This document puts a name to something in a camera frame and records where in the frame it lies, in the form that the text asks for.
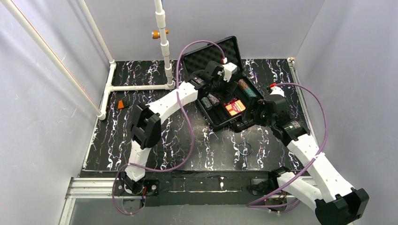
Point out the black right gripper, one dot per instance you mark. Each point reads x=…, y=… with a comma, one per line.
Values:
x=254, y=109

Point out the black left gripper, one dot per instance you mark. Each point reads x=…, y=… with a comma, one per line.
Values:
x=222, y=86

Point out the green blue poker chip stack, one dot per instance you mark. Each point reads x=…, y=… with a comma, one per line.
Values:
x=206, y=103

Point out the black foam-lined poker case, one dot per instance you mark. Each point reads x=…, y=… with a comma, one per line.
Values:
x=226, y=96

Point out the red playing card box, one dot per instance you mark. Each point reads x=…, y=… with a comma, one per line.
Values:
x=235, y=107

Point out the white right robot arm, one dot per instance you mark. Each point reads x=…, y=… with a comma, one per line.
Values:
x=334, y=200

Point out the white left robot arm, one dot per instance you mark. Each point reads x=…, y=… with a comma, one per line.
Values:
x=148, y=118

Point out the orange hex key set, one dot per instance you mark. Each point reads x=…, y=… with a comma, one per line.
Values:
x=122, y=104

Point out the red dice in case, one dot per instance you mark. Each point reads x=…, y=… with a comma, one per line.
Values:
x=227, y=102

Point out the brown teal chip stack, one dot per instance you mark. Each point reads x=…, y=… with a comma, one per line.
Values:
x=249, y=92

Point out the clear plastic disc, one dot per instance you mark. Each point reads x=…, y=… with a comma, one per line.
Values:
x=244, y=149

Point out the orange clamp on pipe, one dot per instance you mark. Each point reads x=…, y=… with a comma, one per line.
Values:
x=156, y=34

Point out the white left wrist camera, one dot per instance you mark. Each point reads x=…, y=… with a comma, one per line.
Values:
x=229, y=69

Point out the white PVC pipe frame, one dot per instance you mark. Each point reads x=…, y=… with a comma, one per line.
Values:
x=100, y=111

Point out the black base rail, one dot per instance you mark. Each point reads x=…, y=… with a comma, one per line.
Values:
x=194, y=188

